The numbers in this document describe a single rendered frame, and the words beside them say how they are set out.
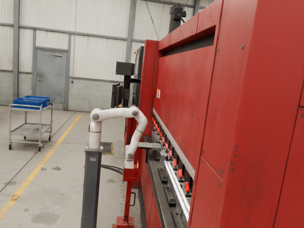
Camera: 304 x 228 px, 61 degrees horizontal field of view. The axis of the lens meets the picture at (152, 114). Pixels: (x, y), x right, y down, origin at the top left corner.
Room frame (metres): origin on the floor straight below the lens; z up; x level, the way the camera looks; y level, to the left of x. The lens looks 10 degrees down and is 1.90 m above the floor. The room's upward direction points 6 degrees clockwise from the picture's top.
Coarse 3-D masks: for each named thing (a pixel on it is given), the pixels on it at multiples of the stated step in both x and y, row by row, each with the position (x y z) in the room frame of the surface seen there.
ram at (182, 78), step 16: (208, 48) 1.54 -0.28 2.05; (160, 64) 3.54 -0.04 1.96; (176, 64) 2.42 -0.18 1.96; (192, 64) 1.85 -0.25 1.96; (208, 64) 1.49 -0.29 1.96; (160, 80) 3.37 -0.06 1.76; (176, 80) 2.33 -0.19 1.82; (192, 80) 1.79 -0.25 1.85; (160, 96) 3.21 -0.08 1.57; (176, 96) 2.24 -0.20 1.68; (192, 96) 1.73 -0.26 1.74; (160, 112) 3.06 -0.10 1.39; (176, 112) 2.16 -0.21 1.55; (192, 112) 1.68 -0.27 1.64; (176, 128) 2.08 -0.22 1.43; (192, 128) 1.63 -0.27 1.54; (192, 144) 1.58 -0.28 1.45; (192, 160) 1.54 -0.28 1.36; (192, 176) 1.49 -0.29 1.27
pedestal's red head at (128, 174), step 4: (124, 164) 2.81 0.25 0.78; (124, 168) 2.62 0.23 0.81; (128, 168) 2.63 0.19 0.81; (136, 168) 2.74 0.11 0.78; (124, 172) 2.62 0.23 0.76; (128, 172) 2.63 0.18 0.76; (132, 172) 2.64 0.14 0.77; (136, 172) 2.64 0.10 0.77; (124, 176) 2.62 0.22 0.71; (128, 176) 2.63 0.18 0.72; (132, 176) 2.64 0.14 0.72; (136, 176) 2.64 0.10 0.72; (124, 180) 2.62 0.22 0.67; (128, 180) 2.63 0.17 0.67; (132, 180) 2.64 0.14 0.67; (136, 180) 2.64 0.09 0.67
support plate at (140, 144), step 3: (138, 144) 2.92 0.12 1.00; (141, 144) 2.94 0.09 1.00; (144, 144) 2.95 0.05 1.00; (147, 144) 2.96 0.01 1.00; (150, 144) 2.97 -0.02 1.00; (147, 147) 2.86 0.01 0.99; (150, 147) 2.87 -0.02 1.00; (153, 147) 2.87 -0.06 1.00; (156, 147) 2.88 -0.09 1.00; (159, 147) 2.89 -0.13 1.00
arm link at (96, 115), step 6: (120, 108) 2.64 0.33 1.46; (126, 108) 2.61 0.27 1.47; (132, 108) 2.59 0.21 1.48; (90, 114) 2.53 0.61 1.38; (96, 114) 2.51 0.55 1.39; (102, 114) 2.54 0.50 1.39; (108, 114) 2.58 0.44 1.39; (114, 114) 2.60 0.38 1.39; (120, 114) 2.61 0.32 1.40; (126, 114) 2.59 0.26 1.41; (132, 114) 2.57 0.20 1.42; (96, 120) 2.52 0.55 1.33; (102, 120) 2.56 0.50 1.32
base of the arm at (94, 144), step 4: (92, 136) 2.56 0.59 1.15; (96, 136) 2.57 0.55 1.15; (100, 136) 2.61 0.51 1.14; (92, 140) 2.56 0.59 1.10; (96, 140) 2.57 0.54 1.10; (88, 144) 2.60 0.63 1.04; (92, 144) 2.56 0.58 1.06; (96, 144) 2.57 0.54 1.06; (88, 148) 2.55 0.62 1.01; (92, 148) 2.56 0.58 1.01; (96, 148) 2.57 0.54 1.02; (100, 148) 2.60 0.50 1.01
